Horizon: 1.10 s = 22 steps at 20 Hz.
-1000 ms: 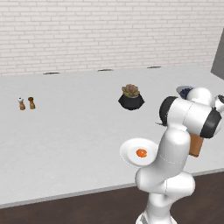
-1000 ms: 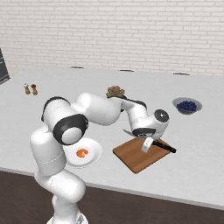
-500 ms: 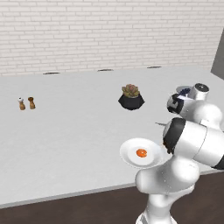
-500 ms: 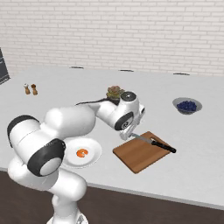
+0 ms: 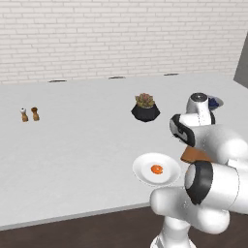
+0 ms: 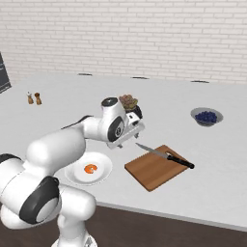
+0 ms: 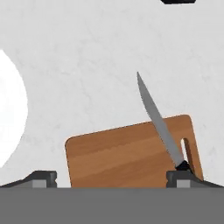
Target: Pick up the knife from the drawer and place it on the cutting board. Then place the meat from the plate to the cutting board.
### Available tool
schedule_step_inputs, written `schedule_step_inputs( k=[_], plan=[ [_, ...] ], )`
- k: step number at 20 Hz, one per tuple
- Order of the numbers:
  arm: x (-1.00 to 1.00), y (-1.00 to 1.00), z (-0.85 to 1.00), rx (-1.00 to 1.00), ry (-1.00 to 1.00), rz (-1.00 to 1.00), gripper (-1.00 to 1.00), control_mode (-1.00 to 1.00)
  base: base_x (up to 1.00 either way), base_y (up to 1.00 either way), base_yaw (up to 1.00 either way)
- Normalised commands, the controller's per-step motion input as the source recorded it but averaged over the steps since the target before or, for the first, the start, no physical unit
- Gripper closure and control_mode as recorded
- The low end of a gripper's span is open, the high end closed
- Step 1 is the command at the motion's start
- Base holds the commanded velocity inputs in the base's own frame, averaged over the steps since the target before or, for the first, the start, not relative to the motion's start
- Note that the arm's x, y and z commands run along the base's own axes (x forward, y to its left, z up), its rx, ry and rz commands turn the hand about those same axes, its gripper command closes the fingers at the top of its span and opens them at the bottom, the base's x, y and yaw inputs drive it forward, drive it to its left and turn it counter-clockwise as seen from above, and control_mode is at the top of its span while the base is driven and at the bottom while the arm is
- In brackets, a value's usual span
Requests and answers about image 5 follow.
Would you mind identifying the white round plate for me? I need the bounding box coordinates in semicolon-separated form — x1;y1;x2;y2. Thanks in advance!
132;152;182;188

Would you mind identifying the orange round meat piece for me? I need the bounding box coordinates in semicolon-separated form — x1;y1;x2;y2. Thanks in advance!
150;164;165;175

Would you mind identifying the brown wooden cutting board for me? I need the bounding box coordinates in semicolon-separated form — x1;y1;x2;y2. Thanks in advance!
179;144;213;164

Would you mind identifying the white bowl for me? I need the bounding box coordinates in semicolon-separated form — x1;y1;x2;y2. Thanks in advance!
207;95;225;110

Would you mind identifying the grey tall panel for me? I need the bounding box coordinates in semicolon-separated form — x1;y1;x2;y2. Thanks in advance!
233;32;248;90

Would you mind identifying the brown wooden shaker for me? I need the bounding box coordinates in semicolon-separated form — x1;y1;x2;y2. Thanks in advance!
30;107;41;122

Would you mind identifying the succulent in black pot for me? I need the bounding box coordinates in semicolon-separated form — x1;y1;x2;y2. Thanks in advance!
130;93;162;123

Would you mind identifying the wooden shaker with white top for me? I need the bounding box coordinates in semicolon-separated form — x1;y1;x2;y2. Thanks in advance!
19;108;30;123

